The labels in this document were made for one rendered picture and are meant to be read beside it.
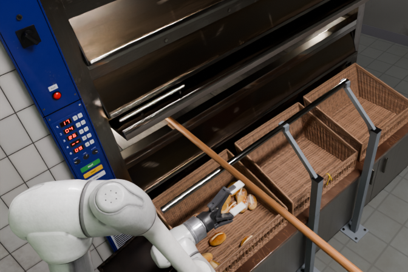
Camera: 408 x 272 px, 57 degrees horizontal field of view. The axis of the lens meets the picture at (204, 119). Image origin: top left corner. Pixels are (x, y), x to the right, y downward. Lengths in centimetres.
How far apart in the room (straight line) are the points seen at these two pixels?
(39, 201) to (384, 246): 239
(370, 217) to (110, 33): 224
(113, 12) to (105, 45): 13
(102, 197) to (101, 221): 6
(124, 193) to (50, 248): 22
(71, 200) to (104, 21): 80
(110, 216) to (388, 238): 235
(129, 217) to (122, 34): 85
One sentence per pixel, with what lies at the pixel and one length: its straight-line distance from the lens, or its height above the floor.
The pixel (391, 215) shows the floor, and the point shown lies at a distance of 306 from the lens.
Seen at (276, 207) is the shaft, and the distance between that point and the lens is 148.
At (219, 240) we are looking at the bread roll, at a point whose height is 63.
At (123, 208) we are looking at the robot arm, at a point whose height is 178.
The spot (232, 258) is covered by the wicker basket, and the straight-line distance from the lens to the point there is 195.
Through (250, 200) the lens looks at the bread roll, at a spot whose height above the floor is 64.
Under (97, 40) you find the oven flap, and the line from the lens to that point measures 149.
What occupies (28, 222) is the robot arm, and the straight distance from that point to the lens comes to 94.
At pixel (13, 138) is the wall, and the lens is 155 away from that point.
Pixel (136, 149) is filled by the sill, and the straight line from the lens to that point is 184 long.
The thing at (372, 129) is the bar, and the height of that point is 96.
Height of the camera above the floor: 240
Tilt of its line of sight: 40 degrees down
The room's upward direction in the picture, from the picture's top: 10 degrees counter-clockwise
